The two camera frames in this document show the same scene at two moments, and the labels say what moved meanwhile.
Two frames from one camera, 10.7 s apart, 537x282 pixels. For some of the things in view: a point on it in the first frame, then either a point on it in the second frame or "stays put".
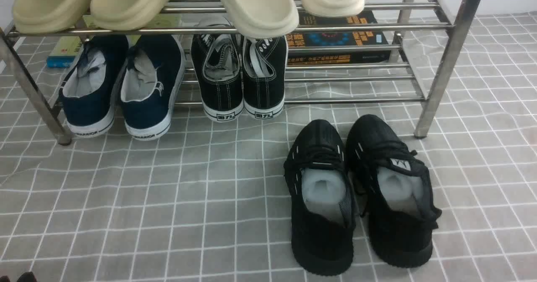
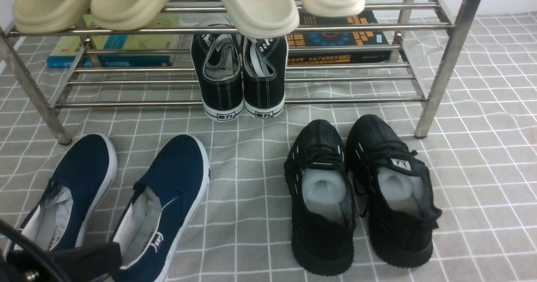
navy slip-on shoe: x=151 y=82 to x=166 y=197
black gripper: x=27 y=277 to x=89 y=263
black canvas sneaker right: x=264 y=62 stays put
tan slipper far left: x=43 y=6 stays put
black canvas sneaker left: x=217 y=58 stays put
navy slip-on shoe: x=87 y=92 to x=76 y=195
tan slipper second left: x=119 y=5 stays put
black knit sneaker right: x=400 y=211 stays put
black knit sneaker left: x=322 y=204 stays put
